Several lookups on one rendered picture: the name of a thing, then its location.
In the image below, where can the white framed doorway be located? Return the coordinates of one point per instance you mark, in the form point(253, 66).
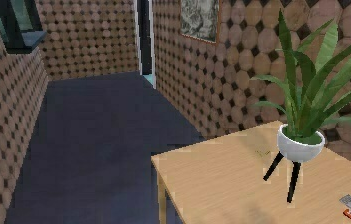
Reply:
point(146, 40)

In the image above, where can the grey framed wall picture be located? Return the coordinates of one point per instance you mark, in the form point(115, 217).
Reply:
point(199, 18)

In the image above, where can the light wooden table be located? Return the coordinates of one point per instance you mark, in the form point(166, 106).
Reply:
point(216, 180)

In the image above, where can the green house plant white pot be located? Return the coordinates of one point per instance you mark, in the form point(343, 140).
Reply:
point(301, 110)

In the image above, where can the dark framed window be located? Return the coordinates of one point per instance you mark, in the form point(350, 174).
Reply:
point(18, 25)

